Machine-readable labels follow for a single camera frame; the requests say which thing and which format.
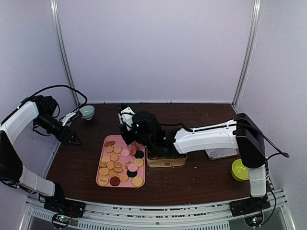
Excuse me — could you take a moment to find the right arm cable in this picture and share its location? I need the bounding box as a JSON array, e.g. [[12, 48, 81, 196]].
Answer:
[[236, 118, 290, 190]]

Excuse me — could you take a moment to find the aluminium front rail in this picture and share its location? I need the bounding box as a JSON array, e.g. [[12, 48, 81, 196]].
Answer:
[[20, 189, 288, 230]]

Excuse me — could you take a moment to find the frame post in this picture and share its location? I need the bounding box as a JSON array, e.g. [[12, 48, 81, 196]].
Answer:
[[49, 0, 81, 106], [232, 0, 262, 112]]

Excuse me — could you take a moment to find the brown leaf cookie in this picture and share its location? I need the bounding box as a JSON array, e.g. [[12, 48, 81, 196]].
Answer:
[[105, 140, 116, 147]]

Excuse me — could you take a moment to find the pink round cookie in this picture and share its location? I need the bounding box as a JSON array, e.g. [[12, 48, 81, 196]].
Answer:
[[120, 149, 130, 157]]

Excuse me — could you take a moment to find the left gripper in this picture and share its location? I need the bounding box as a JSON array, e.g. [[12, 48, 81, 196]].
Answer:
[[34, 113, 82, 146]]

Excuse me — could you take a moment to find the round embossed cookie bottom right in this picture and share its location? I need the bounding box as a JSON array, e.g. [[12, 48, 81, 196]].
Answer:
[[131, 177, 143, 187]]

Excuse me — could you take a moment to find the left frame post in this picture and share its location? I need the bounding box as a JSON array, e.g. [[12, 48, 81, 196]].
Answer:
[[49, 0, 81, 106]]

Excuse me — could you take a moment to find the right frame post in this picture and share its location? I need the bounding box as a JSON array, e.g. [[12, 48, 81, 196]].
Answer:
[[232, 0, 262, 112]]

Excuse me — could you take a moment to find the dark red round cookie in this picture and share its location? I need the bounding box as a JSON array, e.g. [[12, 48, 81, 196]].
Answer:
[[110, 176, 120, 186]]

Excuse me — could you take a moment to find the swirl butter cookie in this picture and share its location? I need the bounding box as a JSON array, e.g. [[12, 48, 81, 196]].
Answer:
[[130, 146, 140, 156]]

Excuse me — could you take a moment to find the black cookie lower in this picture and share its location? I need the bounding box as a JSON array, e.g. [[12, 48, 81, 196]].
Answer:
[[127, 170, 137, 178]]

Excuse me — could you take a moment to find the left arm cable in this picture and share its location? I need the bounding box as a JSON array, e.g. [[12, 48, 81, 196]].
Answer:
[[28, 83, 87, 108]]

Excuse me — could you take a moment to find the gold cookie tin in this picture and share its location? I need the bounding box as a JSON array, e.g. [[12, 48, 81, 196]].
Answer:
[[146, 149, 187, 168]]

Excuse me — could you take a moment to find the tan maple leaf cookie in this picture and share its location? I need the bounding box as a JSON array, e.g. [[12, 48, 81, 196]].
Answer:
[[110, 154, 119, 162]]

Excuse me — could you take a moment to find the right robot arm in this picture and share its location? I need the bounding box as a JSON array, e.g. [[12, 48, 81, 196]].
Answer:
[[118, 110, 266, 212]]

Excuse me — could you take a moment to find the black sandwich cookie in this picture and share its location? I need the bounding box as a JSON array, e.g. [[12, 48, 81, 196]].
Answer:
[[134, 150, 144, 159]]

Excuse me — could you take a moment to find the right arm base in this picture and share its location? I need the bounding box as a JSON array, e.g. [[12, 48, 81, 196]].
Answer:
[[229, 195, 271, 228]]

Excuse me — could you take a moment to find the round cookie red mark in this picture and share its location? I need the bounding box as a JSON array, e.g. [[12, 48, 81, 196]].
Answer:
[[97, 176, 109, 186]]

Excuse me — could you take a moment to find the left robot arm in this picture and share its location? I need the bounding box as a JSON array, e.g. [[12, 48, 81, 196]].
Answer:
[[0, 95, 83, 213]]

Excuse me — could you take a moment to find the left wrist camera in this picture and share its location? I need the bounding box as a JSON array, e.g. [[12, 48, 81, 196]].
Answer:
[[59, 111, 83, 126]]

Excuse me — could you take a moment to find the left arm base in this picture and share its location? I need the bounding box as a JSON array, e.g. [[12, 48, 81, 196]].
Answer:
[[44, 197, 86, 230]]

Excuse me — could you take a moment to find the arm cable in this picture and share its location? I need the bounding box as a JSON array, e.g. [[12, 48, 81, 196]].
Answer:
[[28, 83, 87, 108], [236, 118, 290, 190]]

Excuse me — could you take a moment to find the silver tin lid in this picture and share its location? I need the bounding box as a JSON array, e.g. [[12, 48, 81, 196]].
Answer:
[[205, 148, 239, 160]]

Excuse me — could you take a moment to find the pale blue ceramic bowl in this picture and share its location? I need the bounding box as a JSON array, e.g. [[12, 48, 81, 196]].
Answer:
[[79, 105, 95, 120]]

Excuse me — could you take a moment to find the pink plastic tray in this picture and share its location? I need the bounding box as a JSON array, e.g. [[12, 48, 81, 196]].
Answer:
[[96, 135, 146, 188]]

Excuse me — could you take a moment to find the green bowl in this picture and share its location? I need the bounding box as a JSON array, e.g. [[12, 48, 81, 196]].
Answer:
[[231, 159, 249, 182]]

